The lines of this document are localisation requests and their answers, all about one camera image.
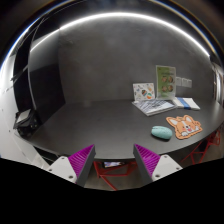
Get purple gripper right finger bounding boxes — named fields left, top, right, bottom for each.
left=133, top=143, right=184, bottom=185

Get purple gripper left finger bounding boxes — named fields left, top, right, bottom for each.
left=46, top=144, right=97, bottom=188

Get teal computer mouse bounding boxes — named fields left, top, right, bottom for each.
left=151, top=126, right=172, bottom=140

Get orange corgi mouse pad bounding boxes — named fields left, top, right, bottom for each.
left=166, top=115, right=202, bottom=140

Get grey striped magazine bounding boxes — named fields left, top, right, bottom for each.
left=132, top=99, right=176, bottom=116

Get black box on shelf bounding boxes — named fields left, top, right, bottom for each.
left=13, top=109, right=40, bottom=136

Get white and blue booklet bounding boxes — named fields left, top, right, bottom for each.
left=173, top=97, right=200, bottom=110

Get white sticker sheet card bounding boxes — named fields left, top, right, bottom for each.
left=133, top=83, right=155, bottom=101

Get green standing poster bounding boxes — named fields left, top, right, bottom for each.
left=156, top=65, right=176, bottom=99

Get red metal chair frame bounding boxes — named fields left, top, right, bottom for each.
left=93, top=161, right=137, bottom=191

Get red metal stool frame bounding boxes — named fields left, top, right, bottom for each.
left=182, top=130, right=221, bottom=164

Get white wall switch plates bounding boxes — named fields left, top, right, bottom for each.
left=176, top=77, right=192, bottom=88

